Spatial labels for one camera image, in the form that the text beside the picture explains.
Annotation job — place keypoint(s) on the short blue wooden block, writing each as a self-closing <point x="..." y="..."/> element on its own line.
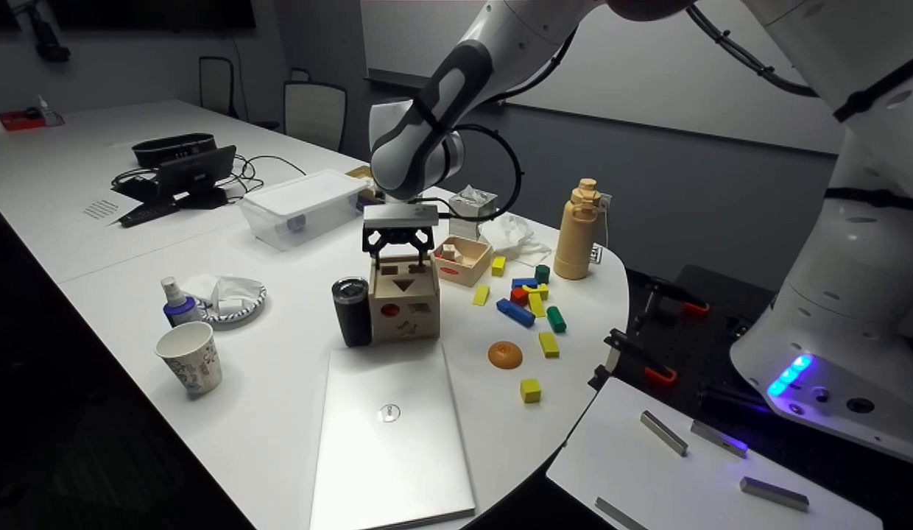
<point x="526" y="284"/>

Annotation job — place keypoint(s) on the small open wooden tray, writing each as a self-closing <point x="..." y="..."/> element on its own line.
<point x="464" y="262"/>

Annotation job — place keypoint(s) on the black mounted device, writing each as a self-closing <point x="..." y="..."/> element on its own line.
<point x="44" y="30"/>

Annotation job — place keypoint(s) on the red flat object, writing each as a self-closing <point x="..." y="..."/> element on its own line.
<point x="24" y="118"/>

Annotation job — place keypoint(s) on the orange half sphere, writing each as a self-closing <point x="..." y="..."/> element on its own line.
<point x="505" y="355"/>

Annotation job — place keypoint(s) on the wooden shape sorter toy box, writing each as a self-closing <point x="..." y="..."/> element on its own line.
<point x="403" y="305"/>

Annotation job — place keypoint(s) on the white board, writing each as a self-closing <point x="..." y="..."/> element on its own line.
<point x="708" y="471"/>

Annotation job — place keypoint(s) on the paper cup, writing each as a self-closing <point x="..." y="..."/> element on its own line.
<point x="191" y="358"/>

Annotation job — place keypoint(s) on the grey office chair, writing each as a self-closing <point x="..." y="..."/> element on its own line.
<point x="315" y="111"/>
<point x="216" y="83"/>

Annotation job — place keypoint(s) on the green octagon block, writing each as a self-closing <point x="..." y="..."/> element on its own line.
<point x="542" y="274"/>

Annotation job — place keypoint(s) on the silver foil packet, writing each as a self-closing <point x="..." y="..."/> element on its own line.
<point x="471" y="202"/>

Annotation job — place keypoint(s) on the yellow arch block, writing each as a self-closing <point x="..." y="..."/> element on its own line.
<point x="540" y="289"/>

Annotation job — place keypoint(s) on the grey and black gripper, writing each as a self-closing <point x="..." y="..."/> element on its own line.
<point x="402" y="217"/>

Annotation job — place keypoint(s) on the white flat box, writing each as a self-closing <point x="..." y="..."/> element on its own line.
<point x="300" y="208"/>

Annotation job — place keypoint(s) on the silver laptop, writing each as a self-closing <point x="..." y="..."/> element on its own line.
<point x="389" y="438"/>

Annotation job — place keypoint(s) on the black robot stand plate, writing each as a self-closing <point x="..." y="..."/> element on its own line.
<point x="716" y="358"/>

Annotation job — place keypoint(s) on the white cylinder piece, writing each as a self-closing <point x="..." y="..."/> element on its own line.
<point x="445" y="252"/>

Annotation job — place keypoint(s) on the green wooden cylinder block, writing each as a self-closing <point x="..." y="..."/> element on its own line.
<point x="555" y="320"/>

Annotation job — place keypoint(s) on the small spray bottle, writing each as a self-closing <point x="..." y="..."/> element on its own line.
<point x="177" y="305"/>

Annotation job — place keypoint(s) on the long blue wooden block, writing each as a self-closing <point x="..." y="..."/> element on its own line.
<point x="517" y="314"/>

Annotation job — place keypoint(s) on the long yellow wooden block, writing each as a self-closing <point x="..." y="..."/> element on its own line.
<point x="536" y="308"/>

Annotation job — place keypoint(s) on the red wooden block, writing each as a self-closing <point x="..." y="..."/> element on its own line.
<point x="518" y="295"/>

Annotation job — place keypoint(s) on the tan plastic bottle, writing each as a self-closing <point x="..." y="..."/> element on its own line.
<point x="577" y="230"/>

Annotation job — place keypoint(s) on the black mug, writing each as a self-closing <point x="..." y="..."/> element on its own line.
<point x="352" y="309"/>

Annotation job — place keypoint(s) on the clear round lid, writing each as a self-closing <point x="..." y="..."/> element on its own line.
<point x="234" y="299"/>

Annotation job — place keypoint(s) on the crumpled clear plastic bag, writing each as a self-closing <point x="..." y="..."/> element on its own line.
<point x="514" y="237"/>

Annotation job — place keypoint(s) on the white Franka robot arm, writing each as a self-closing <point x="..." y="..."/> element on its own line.
<point x="848" y="274"/>

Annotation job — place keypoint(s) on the grey metal bar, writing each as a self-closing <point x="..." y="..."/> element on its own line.
<point x="719" y="440"/>
<point x="620" y="513"/>
<point x="663" y="432"/>
<point x="773" y="492"/>

